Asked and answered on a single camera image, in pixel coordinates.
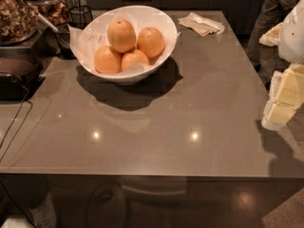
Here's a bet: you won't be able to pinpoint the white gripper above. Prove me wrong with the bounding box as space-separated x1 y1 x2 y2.
259 0 304 131

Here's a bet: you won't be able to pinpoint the orange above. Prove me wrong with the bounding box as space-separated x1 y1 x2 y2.
94 46 122 74
137 27 165 58
107 17 136 53
122 49 149 70

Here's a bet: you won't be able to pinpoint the white ceramic bowl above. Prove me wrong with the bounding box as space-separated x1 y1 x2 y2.
69 5 179 85

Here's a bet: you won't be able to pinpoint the white paper bowl liner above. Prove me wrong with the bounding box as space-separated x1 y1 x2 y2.
67 10 181 75

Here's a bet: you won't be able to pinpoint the person in grey trousers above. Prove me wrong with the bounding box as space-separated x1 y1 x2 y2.
246 0 299 86

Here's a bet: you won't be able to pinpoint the crumpled paper napkins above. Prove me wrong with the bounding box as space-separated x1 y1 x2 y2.
179 12 225 36

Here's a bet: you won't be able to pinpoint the large glass nut jar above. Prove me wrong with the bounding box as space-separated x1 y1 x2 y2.
0 0 37 46

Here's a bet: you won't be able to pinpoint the white sneaker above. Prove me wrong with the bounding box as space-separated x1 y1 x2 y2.
30 193 57 228

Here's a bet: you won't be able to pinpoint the black wire holder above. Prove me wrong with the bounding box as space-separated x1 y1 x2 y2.
69 5 93 29

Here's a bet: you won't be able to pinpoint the black power cable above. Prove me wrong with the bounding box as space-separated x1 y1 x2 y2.
0 73 34 163

